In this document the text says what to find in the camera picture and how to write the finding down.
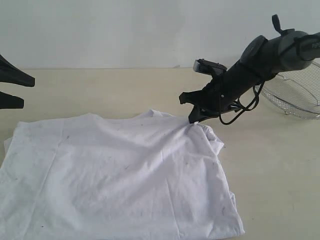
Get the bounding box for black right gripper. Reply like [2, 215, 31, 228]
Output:
[178, 73, 240, 124]

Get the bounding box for white t-shirt red print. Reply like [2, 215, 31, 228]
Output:
[0, 110, 245, 240]

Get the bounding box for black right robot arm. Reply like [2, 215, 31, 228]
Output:
[179, 29, 320, 124]

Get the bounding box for black right camera cable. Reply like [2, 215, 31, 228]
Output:
[218, 14, 298, 125]

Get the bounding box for metal wire mesh basket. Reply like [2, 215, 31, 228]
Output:
[261, 61, 320, 120]

